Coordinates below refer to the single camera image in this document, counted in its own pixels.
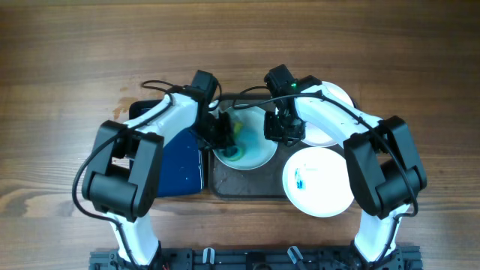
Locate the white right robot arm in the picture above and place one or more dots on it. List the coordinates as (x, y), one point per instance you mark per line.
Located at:
(384, 168)

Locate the white plate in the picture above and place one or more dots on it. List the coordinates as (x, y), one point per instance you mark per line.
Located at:
(313, 135)
(315, 180)

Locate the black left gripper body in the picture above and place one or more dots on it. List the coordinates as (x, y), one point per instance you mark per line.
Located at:
(217, 136)

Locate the blue water tray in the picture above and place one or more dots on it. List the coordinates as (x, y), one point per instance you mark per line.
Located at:
(181, 166)

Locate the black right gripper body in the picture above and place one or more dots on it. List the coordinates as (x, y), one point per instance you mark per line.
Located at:
(280, 128)

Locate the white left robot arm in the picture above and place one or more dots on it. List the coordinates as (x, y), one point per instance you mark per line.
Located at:
(121, 175)

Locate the green yellow sponge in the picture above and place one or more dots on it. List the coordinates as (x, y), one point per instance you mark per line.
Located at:
(234, 152)

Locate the dark brown serving tray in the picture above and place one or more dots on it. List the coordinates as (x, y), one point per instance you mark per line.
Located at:
(260, 182)

